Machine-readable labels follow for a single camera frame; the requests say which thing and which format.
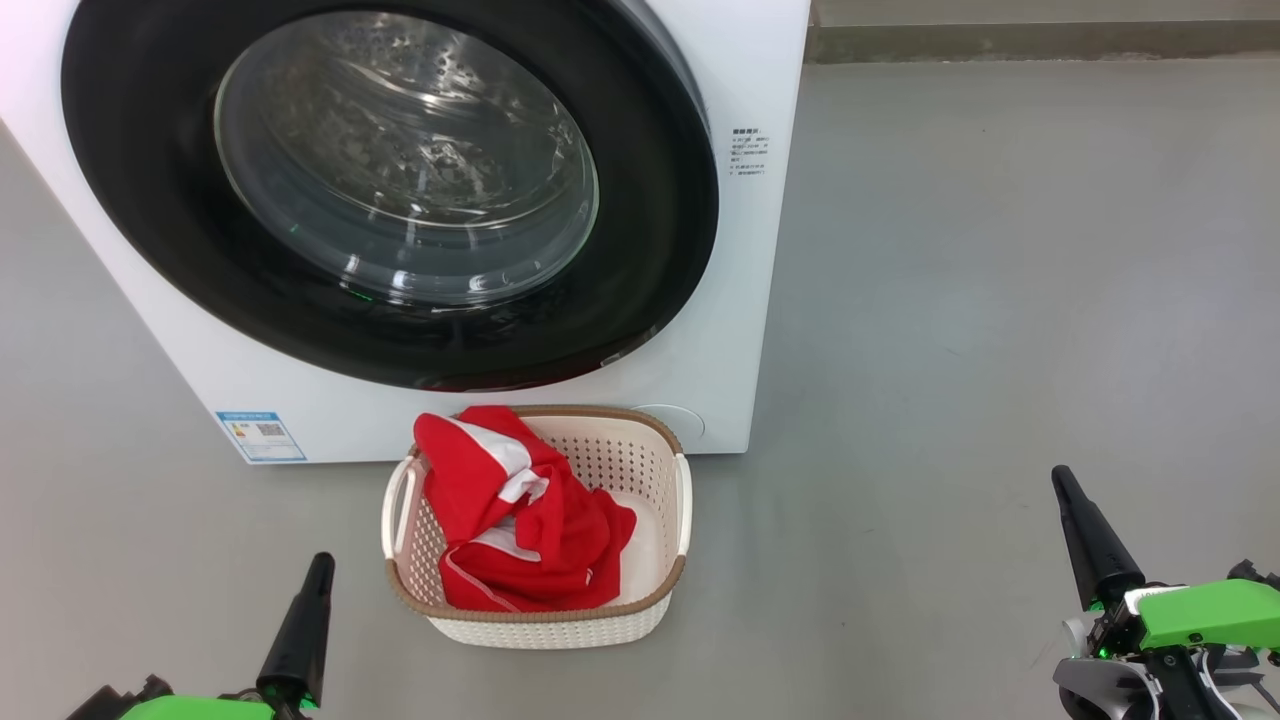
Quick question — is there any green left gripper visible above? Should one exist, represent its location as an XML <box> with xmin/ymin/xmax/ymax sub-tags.
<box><xmin>65</xmin><ymin>552</ymin><xmax>336</xmax><ymax>720</ymax></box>

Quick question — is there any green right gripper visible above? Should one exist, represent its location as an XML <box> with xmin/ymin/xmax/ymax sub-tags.
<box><xmin>1051</xmin><ymin>465</ymin><xmax>1280</xmax><ymax>661</ymax></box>

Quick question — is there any red and white garment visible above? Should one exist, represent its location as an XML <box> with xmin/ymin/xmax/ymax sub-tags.
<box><xmin>413</xmin><ymin>405</ymin><xmax>638</xmax><ymax>613</ymax></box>

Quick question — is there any black washing machine door with glass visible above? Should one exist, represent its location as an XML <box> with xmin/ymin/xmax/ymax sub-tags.
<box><xmin>60</xmin><ymin>0</ymin><xmax>721</xmax><ymax>393</ymax></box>

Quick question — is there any cream perforated laundry basket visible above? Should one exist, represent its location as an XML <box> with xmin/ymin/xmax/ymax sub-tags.
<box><xmin>381</xmin><ymin>405</ymin><xmax>693</xmax><ymax>651</ymax></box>

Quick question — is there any white front-load washing machine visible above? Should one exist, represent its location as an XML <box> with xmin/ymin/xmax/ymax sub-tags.
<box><xmin>0</xmin><ymin>0</ymin><xmax>813</xmax><ymax>466</ymax></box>

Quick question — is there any blue energy label sticker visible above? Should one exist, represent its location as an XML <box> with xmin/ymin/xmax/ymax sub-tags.
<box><xmin>215</xmin><ymin>410</ymin><xmax>307</xmax><ymax>464</ymax></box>

